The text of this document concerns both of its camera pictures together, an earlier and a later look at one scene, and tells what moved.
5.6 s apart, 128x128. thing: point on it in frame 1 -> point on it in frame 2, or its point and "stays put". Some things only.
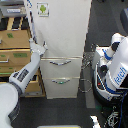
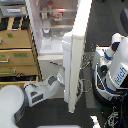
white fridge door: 65,30 -> 73,44
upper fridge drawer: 61,66 stays put
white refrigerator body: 63,26 stays put
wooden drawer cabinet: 15,50 stays put
